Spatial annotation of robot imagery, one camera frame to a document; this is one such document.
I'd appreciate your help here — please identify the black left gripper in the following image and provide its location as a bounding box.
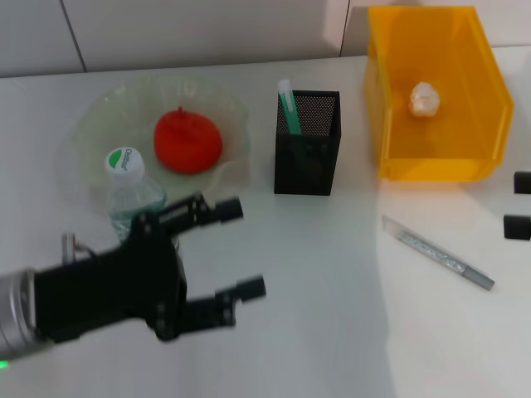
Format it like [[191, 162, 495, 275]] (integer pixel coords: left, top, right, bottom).
[[32, 212, 188, 344]]

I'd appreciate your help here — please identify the red-orange fruit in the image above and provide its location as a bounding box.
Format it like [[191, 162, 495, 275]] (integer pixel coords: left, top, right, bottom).
[[153, 106, 224, 176]]

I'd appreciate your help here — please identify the silver plug connector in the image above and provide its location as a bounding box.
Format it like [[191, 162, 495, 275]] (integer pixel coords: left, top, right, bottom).
[[61, 232, 78, 265]]

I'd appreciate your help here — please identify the silver glitter pen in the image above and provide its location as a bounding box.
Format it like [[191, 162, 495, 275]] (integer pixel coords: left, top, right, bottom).
[[381, 214, 496, 292]]

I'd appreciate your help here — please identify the clear green-label water bottle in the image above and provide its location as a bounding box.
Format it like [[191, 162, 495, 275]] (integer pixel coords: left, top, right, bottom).
[[103, 148, 182, 250]]

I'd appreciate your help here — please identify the white paper ball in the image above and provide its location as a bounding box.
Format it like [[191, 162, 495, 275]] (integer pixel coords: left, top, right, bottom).
[[409, 81, 441, 119]]

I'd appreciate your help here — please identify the black mesh pen holder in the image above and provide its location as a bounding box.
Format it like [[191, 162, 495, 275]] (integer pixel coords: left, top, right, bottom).
[[273, 89, 341, 197]]

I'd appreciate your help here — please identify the yellow plastic bin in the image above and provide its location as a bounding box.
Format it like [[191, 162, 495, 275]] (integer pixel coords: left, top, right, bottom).
[[363, 5, 515, 183]]

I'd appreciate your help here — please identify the green glass fruit plate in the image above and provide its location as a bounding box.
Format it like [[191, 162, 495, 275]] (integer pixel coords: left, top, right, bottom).
[[74, 76, 253, 197]]

